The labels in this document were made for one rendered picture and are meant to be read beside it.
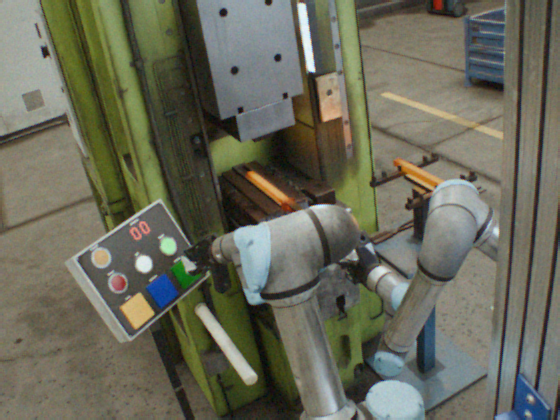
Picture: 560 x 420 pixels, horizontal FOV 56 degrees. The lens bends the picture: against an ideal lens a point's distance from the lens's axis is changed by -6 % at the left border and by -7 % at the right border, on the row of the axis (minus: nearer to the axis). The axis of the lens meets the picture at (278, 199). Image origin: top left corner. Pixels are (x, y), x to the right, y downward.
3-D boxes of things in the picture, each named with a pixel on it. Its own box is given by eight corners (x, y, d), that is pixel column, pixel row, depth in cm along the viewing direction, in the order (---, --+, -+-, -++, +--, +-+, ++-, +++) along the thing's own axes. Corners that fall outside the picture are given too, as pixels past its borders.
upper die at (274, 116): (295, 124, 184) (291, 97, 179) (241, 143, 177) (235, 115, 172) (242, 97, 218) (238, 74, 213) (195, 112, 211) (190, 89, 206)
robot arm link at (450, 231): (483, 245, 110) (402, 385, 138) (484, 217, 119) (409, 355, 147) (431, 225, 112) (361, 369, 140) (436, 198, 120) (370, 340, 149)
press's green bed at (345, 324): (367, 379, 246) (360, 302, 223) (296, 418, 233) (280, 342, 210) (305, 317, 290) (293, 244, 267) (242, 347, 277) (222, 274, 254)
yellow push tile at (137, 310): (155, 313, 155) (140, 292, 155) (136, 329, 150) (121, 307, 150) (152, 314, 156) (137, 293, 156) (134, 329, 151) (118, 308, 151)
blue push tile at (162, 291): (179, 294, 162) (165, 272, 160) (161, 308, 157) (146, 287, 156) (176, 294, 163) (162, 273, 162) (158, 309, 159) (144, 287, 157)
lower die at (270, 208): (309, 215, 201) (306, 195, 197) (260, 236, 194) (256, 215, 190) (257, 176, 235) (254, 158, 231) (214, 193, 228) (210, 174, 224)
